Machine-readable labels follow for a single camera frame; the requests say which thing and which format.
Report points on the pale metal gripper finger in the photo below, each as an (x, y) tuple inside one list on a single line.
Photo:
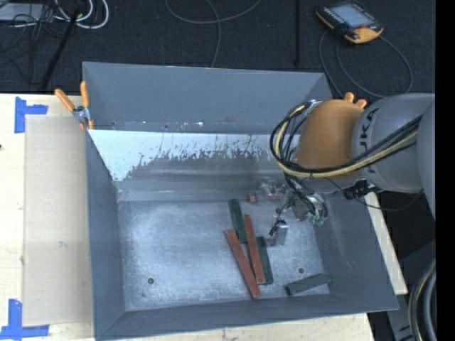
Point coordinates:
[(282, 234), (270, 193)]

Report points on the small red-brown block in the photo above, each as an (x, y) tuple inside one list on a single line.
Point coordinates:
[(251, 198)]

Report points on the dark green flat block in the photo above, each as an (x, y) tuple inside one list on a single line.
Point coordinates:
[(266, 261), (237, 220), (307, 284)]

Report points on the red-brown flat block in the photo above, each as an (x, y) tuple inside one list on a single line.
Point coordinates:
[(243, 265), (254, 250)]

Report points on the grey metal bin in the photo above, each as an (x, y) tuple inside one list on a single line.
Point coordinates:
[(185, 247)]

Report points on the pale flat board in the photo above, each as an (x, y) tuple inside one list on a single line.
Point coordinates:
[(57, 208)]

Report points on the black cylinder on white bracket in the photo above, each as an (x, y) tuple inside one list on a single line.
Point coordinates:
[(356, 189)]

